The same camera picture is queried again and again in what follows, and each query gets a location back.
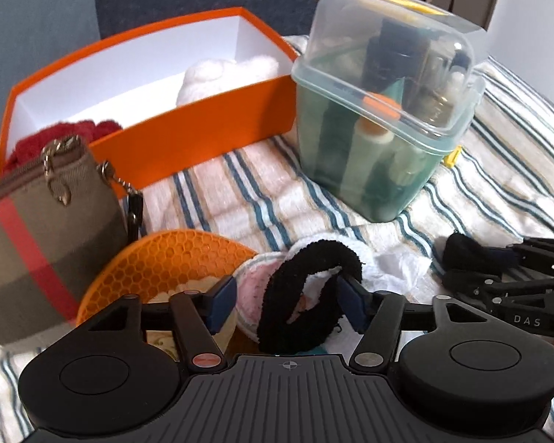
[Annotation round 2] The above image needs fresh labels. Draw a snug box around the pink white round pad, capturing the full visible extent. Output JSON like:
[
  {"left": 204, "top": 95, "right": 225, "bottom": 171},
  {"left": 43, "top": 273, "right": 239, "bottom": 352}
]
[{"left": 235, "top": 253, "right": 306, "bottom": 334}]

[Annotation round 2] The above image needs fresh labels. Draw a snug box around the striped blanket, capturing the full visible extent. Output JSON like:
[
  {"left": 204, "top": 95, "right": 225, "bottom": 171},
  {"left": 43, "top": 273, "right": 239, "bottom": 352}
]
[{"left": 0, "top": 34, "right": 554, "bottom": 443}]

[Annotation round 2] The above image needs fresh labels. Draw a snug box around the plaid zip pouch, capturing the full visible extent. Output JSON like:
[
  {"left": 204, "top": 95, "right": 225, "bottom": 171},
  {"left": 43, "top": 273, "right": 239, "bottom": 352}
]
[{"left": 0, "top": 135, "right": 145, "bottom": 346}]

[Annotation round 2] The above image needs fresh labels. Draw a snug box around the white crumpled tissue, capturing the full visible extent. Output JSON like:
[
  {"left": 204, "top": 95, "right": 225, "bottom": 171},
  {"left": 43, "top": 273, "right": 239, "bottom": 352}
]
[{"left": 373, "top": 245, "right": 433, "bottom": 295}]

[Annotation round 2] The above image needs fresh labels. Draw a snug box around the black terry headband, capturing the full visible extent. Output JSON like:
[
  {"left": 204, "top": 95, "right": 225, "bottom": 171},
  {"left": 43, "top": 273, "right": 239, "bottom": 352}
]
[{"left": 257, "top": 241, "right": 365, "bottom": 354}]

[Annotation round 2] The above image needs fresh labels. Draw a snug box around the grey padded headboard panel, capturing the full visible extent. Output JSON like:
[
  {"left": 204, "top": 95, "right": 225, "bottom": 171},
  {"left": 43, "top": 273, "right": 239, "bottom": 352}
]
[{"left": 0, "top": 0, "right": 99, "bottom": 148}]

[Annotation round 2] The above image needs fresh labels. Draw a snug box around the orange cardboard box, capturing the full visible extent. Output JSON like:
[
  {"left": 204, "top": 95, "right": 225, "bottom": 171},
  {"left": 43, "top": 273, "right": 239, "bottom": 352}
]
[{"left": 0, "top": 7, "right": 302, "bottom": 195}]

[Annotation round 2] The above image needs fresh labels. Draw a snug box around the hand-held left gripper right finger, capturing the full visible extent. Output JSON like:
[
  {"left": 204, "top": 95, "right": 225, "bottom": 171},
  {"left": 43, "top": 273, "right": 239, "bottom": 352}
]
[{"left": 337, "top": 277, "right": 490, "bottom": 372}]

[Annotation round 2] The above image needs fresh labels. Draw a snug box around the small black cloth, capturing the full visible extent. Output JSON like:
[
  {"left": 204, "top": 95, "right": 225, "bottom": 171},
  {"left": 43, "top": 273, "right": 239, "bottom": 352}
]
[{"left": 443, "top": 232, "right": 492, "bottom": 272}]

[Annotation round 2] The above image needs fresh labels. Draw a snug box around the red towel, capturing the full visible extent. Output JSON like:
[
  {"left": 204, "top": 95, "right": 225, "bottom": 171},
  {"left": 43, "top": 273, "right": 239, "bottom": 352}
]
[{"left": 2, "top": 119, "right": 124, "bottom": 172}]

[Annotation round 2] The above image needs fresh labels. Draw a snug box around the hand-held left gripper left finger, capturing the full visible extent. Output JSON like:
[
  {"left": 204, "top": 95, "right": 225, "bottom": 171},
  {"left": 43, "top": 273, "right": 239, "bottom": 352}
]
[{"left": 81, "top": 276, "right": 238, "bottom": 372}]

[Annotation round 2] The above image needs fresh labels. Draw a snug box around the clear plastic storage box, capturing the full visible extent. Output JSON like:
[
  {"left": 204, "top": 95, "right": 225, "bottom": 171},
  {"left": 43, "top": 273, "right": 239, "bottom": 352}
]
[{"left": 290, "top": 0, "right": 489, "bottom": 223}]

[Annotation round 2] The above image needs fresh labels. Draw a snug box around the white bottle orange cap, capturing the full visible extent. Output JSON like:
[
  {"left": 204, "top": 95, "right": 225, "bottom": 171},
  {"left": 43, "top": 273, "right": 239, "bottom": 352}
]
[{"left": 355, "top": 117, "right": 396, "bottom": 145}]

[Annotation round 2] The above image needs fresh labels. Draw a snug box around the orange honeycomb silicone mat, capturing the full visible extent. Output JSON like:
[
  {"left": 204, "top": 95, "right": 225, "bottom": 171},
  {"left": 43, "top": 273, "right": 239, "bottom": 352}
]
[{"left": 76, "top": 230, "right": 260, "bottom": 329}]

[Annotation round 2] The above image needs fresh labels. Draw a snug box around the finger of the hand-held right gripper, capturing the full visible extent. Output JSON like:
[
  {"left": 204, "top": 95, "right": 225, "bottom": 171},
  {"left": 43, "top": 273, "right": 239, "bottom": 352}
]
[
  {"left": 487, "top": 236, "right": 554, "bottom": 280},
  {"left": 443, "top": 265, "right": 554, "bottom": 308}
]

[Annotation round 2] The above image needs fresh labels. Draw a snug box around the white fluffy towel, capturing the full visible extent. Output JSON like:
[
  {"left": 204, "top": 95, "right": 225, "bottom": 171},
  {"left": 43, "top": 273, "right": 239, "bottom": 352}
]
[{"left": 175, "top": 54, "right": 281, "bottom": 108}]

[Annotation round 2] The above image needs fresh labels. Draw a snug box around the black bottle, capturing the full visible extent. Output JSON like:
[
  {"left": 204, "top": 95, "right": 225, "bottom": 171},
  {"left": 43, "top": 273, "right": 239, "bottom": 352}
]
[{"left": 379, "top": 17, "right": 433, "bottom": 85}]

